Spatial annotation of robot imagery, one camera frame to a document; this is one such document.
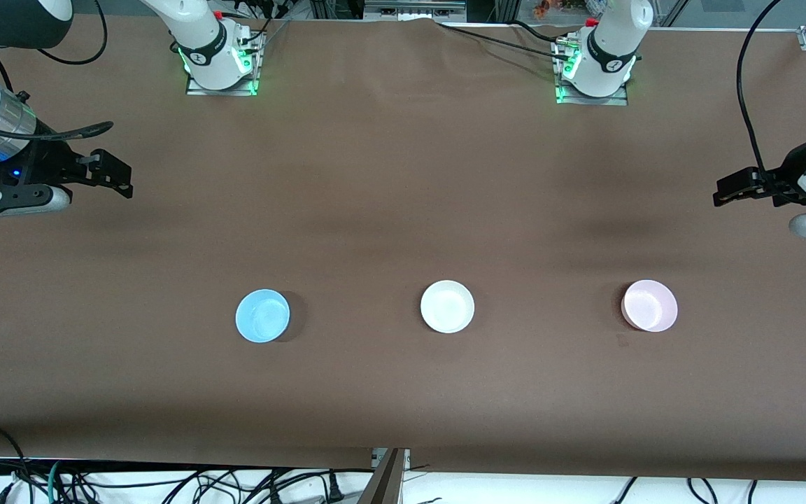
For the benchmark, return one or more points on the grey metal frame post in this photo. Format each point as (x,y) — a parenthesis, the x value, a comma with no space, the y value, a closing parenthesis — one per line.
(385,483)

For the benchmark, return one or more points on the white power strip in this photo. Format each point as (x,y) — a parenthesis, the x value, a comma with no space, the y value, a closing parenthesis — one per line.
(413,8)

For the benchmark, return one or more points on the black power plug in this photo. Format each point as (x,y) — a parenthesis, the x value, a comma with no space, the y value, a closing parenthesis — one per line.
(334,488)

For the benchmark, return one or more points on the pink bowl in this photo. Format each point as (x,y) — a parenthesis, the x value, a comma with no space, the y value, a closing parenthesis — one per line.
(649,306)

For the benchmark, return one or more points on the white bowl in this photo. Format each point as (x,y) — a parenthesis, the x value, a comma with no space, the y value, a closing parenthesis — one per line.
(447,306)

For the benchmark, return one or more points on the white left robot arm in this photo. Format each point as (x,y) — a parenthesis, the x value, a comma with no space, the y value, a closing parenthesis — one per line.
(609,42)

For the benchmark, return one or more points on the brown table cover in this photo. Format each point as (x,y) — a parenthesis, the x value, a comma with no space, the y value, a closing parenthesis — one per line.
(403,175)

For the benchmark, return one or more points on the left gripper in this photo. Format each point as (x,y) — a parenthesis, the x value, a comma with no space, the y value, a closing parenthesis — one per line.
(785,173)

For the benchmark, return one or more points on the blue bowl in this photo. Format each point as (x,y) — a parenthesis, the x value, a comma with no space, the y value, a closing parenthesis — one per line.
(262,316)

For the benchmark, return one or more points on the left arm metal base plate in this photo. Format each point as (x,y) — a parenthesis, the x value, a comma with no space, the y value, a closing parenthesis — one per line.
(620,100)

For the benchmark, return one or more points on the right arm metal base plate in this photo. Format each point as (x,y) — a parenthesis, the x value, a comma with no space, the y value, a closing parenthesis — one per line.
(252,87)

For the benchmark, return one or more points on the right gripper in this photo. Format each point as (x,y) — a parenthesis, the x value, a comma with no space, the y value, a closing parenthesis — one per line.
(47,155)

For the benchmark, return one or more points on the orange object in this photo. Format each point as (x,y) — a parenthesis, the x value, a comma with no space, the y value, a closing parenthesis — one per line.
(544,8)

